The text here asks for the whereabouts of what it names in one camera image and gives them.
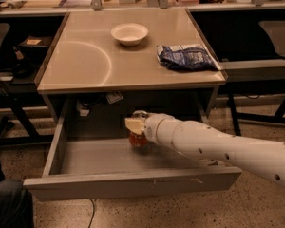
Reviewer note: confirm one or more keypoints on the blue chip bag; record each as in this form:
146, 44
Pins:
192, 57

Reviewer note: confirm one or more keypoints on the white bowl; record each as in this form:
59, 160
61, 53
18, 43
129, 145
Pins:
130, 34

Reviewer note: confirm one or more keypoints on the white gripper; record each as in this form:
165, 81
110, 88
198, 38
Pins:
156, 127

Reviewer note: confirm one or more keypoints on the grey open top drawer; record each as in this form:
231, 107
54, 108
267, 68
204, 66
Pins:
91, 157

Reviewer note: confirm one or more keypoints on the black bag under desk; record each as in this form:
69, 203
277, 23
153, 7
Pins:
23, 67

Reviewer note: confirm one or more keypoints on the dark trouser leg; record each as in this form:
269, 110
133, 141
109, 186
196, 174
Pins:
16, 205

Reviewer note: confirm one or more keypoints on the white tag under tabletop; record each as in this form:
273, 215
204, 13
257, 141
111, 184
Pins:
114, 97

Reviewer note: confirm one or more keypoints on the red coke can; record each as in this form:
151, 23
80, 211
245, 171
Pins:
137, 140

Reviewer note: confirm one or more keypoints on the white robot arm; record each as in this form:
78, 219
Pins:
196, 140

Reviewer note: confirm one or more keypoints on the grey cabinet with tan top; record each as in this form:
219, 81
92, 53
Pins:
87, 63

